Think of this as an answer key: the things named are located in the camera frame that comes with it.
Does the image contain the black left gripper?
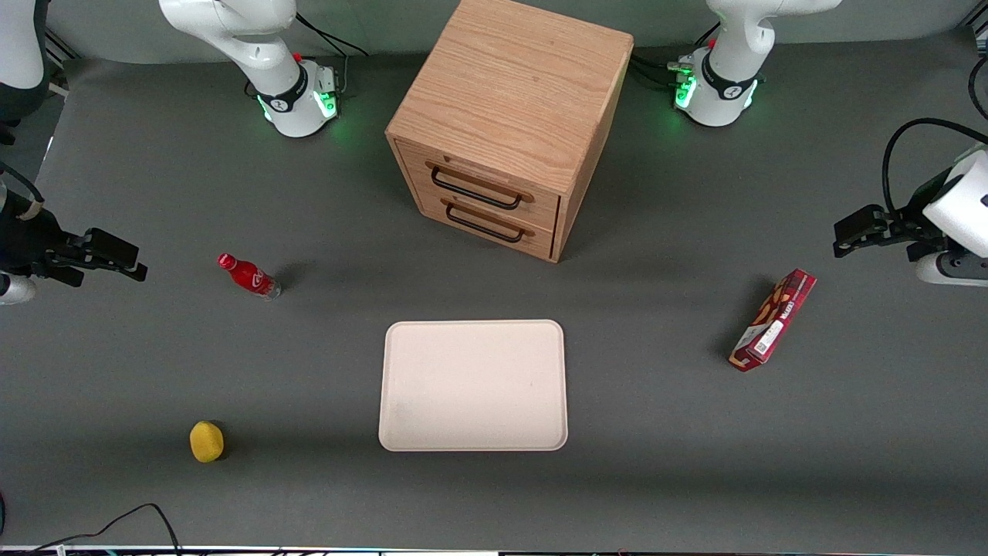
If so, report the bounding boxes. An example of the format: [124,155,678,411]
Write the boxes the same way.
[834,171,956,263]

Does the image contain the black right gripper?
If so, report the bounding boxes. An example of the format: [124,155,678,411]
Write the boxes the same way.
[0,202,148,288]

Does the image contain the red coke bottle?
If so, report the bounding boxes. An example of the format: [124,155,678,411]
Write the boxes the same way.
[217,253,283,302]

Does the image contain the beige rectangular tray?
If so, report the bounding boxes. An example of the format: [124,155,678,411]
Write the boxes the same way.
[377,319,569,453]

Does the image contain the red snack box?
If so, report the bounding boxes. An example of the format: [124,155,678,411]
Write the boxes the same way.
[729,268,817,373]

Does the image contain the yellow lemon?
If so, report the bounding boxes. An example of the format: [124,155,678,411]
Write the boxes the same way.
[189,420,225,464]

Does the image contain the wooden drawer front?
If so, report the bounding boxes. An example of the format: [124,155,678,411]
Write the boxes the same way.
[398,143,562,231]
[417,189,558,260]

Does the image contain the wooden drawer cabinet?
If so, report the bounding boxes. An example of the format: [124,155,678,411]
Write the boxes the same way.
[384,0,635,264]

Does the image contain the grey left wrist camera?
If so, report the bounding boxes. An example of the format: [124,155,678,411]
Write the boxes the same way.
[915,251,988,288]

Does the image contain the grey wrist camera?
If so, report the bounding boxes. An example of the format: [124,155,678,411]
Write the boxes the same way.
[915,251,988,288]
[0,274,37,307]

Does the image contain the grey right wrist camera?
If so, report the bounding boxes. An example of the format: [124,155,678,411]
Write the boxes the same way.
[0,274,37,307]

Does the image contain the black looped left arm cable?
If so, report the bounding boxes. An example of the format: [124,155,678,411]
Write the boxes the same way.
[882,117,988,217]

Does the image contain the black curved cable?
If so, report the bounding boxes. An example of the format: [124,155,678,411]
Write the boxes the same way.
[969,54,988,121]

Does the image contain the aluminium frame rail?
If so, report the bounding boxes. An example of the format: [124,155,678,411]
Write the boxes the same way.
[961,14,988,56]
[45,29,78,97]

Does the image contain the thin black table cable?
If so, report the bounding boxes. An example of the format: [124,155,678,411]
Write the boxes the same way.
[29,503,183,556]

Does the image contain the black left arm base cables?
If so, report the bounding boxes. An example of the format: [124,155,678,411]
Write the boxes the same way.
[629,22,722,87]

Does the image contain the black right arm base cable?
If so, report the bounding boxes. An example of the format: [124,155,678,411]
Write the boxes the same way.
[293,12,370,97]

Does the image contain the black metal drawer handle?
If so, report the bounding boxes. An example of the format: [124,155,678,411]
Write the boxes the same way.
[429,164,535,211]
[443,198,536,245]

